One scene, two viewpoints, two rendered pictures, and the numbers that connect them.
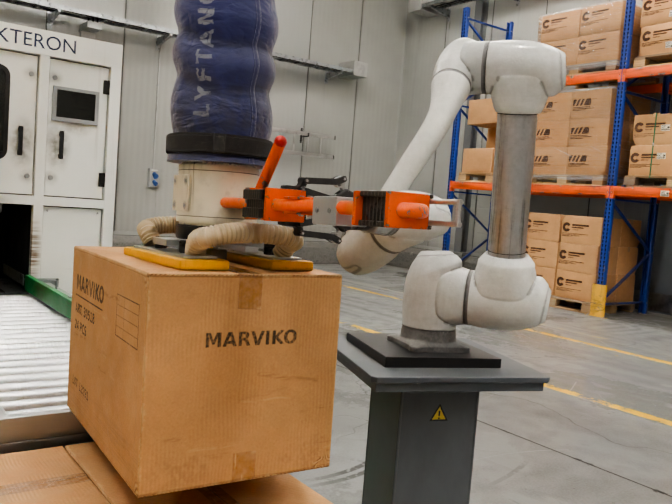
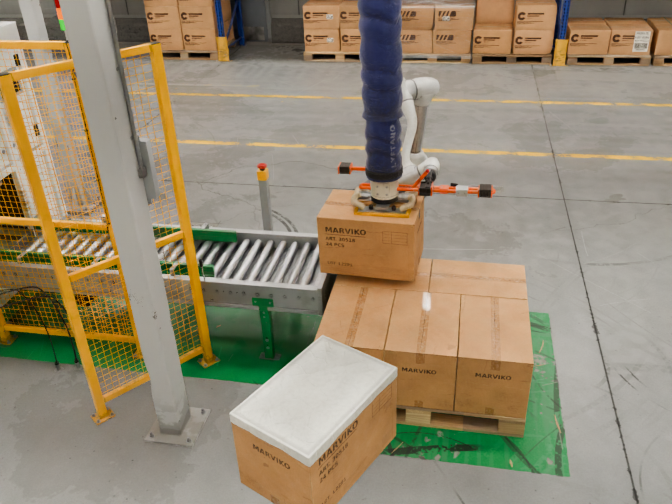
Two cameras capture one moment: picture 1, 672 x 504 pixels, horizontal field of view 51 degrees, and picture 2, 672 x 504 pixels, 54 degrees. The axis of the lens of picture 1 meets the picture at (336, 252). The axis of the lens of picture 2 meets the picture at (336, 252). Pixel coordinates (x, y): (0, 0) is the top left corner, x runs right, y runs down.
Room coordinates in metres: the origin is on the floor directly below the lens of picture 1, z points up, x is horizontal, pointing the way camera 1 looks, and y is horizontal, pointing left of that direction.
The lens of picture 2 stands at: (-1.04, 2.94, 2.89)
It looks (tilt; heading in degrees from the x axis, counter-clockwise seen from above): 31 degrees down; 318
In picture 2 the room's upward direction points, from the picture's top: 2 degrees counter-clockwise
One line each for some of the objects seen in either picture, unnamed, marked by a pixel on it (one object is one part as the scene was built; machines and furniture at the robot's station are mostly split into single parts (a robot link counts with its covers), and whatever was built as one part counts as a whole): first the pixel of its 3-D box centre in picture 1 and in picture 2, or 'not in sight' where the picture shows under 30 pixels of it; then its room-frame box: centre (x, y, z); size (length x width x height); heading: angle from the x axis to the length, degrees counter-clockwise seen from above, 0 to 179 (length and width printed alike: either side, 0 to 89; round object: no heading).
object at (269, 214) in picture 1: (274, 204); (425, 188); (1.29, 0.12, 1.15); 0.10 x 0.08 x 0.06; 124
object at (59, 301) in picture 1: (76, 305); (134, 227); (3.17, 1.17, 0.60); 1.60 x 0.10 x 0.09; 36
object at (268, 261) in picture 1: (254, 252); not in sight; (1.55, 0.18, 1.04); 0.34 x 0.10 x 0.05; 34
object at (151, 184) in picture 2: not in sight; (134, 167); (1.84, 1.66, 1.62); 0.20 x 0.05 x 0.30; 36
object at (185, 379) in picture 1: (191, 347); (372, 233); (1.56, 0.31, 0.81); 0.60 x 0.40 x 0.40; 32
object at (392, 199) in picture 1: (390, 209); (485, 191); (1.00, -0.07, 1.16); 0.08 x 0.07 x 0.05; 34
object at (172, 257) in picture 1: (172, 250); (382, 209); (1.44, 0.34, 1.04); 0.34 x 0.10 x 0.05; 34
